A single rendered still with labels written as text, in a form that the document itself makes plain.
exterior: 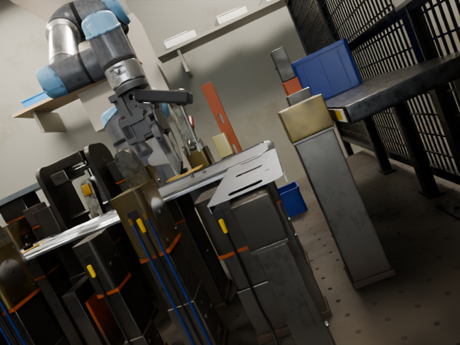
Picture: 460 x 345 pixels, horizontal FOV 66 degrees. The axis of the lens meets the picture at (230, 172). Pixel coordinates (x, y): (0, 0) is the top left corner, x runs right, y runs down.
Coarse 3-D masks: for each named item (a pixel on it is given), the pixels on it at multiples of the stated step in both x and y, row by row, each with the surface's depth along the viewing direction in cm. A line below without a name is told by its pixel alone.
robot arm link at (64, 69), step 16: (64, 16) 105; (48, 32) 103; (64, 32) 97; (80, 32) 109; (64, 48) 88; (64, 64) 80; (80, 64) 80; (48, 80) 79; (64, 80) 80; (80, 80) 81
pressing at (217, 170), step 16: (256, 144) 90; (272, 144) 79; (224, 160) 91; (240, 160) 74; (208, 176) 72; (160, 192) 83; (176, 192) 73; (96, 224) 79; (112, 224) 74; (48, 240) 92; (64, 240) 79; (32, 256) 80
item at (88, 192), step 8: (80, 184) 101; (88, 184) 100; (88, 192) 100; (96, 192) 101; (88, 200) 100; (96, 200) 100; (88, 208) 100; (96, 208) 100; (104, 208) 101; (96, 216) 99
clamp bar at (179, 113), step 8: (168, 104) 96; (176, 112) 97; (184, 112) 96; (176, 120) 96; (184, 120) 97; (184, 128) 97; (192, 128) 97; (184, 136) 97; (192, 136) 95; (184, 144) 96
